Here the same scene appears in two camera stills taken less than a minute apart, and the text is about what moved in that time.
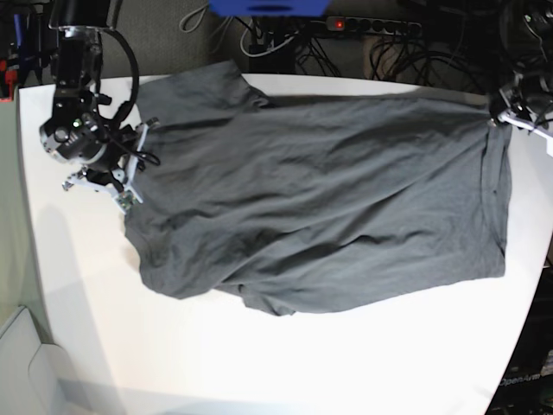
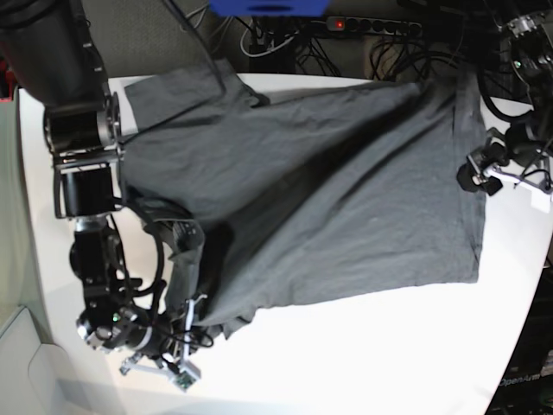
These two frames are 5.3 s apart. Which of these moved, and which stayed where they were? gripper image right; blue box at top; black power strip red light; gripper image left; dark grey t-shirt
Moved: dark grey t-shirt; gripper image left; gripper image right
Stayed: black power strip red light; blue box at top
